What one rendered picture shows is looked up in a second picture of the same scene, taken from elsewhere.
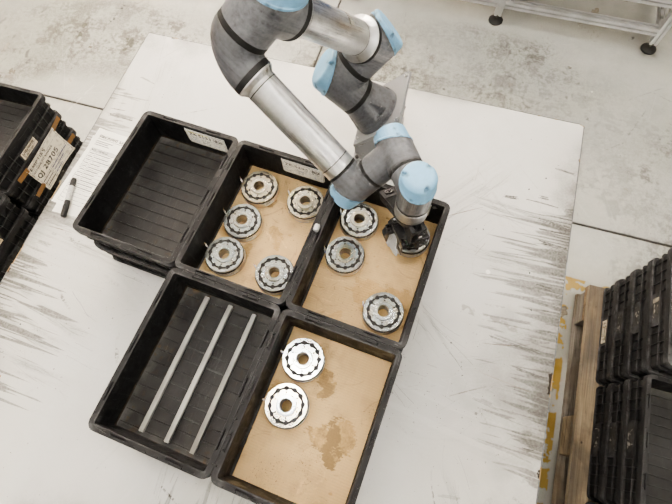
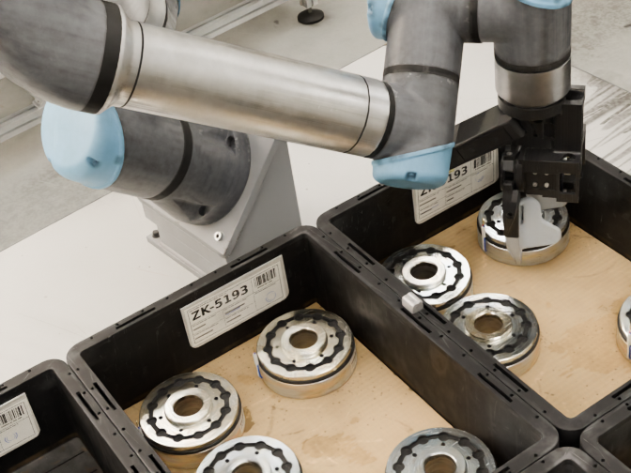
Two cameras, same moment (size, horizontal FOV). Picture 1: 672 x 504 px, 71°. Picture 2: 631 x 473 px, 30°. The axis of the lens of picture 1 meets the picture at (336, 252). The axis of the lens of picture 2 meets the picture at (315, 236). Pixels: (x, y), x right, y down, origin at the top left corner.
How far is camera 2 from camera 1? 81 cm
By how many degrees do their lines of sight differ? 40
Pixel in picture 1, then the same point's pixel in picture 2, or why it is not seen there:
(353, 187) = (430, 112)
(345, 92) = (154, 133)
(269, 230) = (309, 453)
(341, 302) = (594, 395)
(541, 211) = not seen: hidden behind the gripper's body
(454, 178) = not seen: hidden behind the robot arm
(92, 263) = not seen: outside the picture
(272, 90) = (166, 35)
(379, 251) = (515, 288)
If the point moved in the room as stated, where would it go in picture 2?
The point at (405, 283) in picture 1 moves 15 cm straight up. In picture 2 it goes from (618, 278) to (623, 168)
